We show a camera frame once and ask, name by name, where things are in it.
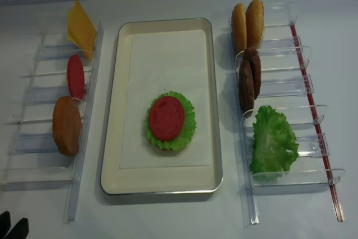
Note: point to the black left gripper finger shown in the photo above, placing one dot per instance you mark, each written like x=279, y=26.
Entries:
x=20, y=230
x=5, y=221

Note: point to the brown meat patty front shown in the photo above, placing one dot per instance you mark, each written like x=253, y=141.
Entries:
x=246, y=86

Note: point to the brown meat patty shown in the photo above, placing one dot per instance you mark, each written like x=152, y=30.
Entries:
x=252, y=56
x=246, y=86

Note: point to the red tomato slice in rack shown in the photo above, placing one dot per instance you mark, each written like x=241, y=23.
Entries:
x=75, y=77

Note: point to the red tomato slice on tray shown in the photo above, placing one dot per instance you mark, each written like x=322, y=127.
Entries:
x=166, y=118

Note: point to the green lettuce leaf on tray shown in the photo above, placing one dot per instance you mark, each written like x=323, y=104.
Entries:
x=188, y=129

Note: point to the yellow cheese slice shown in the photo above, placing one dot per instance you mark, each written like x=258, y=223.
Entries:
x=80, y=30

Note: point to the green lettuce leaf in rack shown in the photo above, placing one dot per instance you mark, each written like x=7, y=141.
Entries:
x=275, y=146

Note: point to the brown meat patty rear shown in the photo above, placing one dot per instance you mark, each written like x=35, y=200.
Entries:
x=252, y=56

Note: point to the clear acrylic rack left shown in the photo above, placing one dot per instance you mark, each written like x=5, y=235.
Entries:
x=33, y=157

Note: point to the clear acrylic rack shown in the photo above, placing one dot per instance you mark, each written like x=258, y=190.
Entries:
x=286, y=86
x=33, y=157

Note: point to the orange bun half left rack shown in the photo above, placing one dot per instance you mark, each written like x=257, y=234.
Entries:
x=66, y=126

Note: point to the cream metal tray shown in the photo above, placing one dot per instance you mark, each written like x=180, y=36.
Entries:
x=176, y=179

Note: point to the white paper liner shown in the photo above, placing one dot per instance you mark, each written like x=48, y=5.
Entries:
x=163, y=62

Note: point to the clear acrylic rack right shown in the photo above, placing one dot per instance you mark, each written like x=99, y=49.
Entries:
x=286, y=86

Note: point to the tan bun half left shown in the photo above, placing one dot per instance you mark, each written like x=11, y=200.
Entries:
x=239, y=31

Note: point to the tan bun half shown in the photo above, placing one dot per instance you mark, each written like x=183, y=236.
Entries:
x=239, y=31
x=254, y=23

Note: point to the tan bun half right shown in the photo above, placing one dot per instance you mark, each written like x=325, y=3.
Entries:
x=254, y=23

